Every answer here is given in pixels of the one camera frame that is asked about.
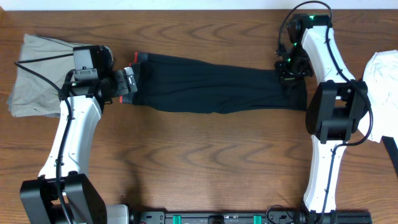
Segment black leggings red waistband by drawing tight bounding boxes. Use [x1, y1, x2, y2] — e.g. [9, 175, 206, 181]
[119, 52, 307, 114]

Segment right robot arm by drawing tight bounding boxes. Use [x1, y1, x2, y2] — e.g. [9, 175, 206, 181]
[267, 12, 372, 223]

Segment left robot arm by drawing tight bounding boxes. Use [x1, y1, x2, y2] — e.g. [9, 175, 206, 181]
[20, 67, 137, 223]

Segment folded khaki trousers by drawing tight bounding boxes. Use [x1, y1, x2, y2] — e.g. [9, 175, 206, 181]
[6, 33, 114, 118]

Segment black and white garment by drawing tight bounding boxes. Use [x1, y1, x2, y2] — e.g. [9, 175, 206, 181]
[357, 49, 398, 178]

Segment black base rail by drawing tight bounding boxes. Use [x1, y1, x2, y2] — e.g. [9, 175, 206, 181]
[129, 209, 373, 224]

